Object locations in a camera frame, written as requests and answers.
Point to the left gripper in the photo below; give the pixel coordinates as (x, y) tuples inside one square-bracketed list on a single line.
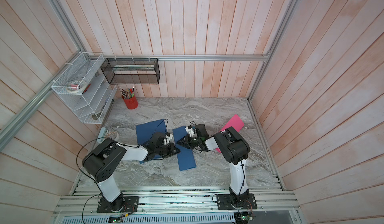
[(172, 147)]

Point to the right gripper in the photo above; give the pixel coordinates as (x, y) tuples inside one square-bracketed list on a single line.
[(187, 142)]

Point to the blue paper sheet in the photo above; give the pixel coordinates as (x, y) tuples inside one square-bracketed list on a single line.
[(186, 158), (144, 133)]

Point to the pink rectangular paper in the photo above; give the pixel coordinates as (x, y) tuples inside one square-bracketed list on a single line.
[(235, 122)]

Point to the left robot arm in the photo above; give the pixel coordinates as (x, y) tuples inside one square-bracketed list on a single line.
[(103, 160)]

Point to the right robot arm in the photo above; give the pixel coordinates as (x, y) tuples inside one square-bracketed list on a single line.
[(232, 146)]

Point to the tape roll on table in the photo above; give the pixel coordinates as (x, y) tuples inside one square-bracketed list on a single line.
[(112, 135)]

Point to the red pen cup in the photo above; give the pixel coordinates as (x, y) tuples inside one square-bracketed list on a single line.
[(128, 96)]

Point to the tape roll in rack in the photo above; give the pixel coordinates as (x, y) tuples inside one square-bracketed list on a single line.
[(76, 86)]

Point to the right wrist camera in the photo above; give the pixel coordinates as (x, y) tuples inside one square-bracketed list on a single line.
[(191, 131)]

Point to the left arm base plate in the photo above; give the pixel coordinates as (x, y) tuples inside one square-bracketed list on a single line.
[(120, 205)]

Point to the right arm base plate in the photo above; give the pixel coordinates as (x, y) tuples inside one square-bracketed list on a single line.
[(229, 202)]

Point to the black mesh wall basket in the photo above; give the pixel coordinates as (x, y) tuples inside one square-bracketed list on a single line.
[(136, 71)]

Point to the aluminium frame rail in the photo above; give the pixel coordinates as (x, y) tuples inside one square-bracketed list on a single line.
[(161, 200)]

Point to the white wire shelf rack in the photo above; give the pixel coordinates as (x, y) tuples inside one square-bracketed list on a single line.
[(91, 106)]

